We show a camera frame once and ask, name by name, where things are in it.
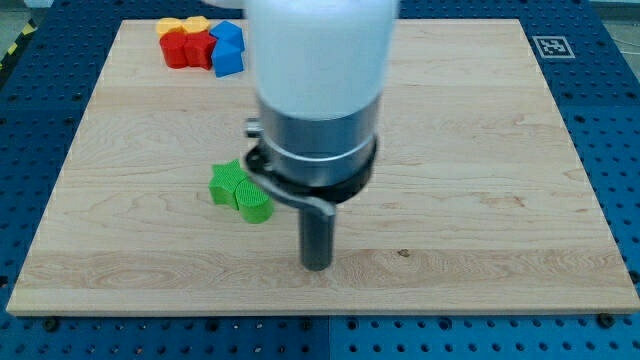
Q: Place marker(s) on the red circle block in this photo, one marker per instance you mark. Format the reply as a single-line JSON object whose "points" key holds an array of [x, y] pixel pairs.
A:
{"points": [[172, 46]]}

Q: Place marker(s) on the green circle block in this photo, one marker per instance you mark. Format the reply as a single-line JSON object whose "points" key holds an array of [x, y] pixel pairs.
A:
{"points": [[254, 205]]}

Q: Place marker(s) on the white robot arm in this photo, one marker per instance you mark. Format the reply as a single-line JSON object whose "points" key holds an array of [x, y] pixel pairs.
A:
{"points": [[319, 68]]}

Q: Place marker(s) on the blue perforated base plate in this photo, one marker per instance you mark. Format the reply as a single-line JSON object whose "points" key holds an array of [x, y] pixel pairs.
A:
{"points": [[44, 99]]}

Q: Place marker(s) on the white fiducial marker tag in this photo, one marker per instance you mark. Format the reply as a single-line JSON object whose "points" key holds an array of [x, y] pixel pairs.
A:
{"points": [[553, 47]]}

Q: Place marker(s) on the yellow star block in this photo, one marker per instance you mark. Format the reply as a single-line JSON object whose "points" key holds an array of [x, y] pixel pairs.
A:
{"points": [[168, 25]]}

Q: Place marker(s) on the blue cube block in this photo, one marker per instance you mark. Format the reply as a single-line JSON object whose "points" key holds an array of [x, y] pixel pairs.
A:
{"points": [[229, 32]]}

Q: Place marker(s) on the yellow hexagon block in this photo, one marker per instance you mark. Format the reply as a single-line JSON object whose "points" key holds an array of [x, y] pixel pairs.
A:
{"points": [[196, 24]]}

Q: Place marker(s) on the blue pentagon block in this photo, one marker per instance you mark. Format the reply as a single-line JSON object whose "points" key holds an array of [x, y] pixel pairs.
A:
{"points": [[227, 59]]}

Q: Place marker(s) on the wooden board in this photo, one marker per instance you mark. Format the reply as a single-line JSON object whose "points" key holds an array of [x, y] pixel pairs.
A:
{"points": [[478, 204]]}

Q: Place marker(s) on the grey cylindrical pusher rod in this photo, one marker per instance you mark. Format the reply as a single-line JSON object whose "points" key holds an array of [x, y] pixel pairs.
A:
{"points": [[316, 234]]}

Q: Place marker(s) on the green star block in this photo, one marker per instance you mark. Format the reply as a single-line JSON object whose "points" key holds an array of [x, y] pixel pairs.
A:
{"points": [[224, 182]]}

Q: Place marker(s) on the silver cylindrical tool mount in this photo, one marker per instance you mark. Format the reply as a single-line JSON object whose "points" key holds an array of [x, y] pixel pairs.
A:
{"points": [[312, 164]]}

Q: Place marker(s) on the red star block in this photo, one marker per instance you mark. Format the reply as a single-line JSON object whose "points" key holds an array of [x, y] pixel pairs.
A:
{"points": [[198, 49]]}

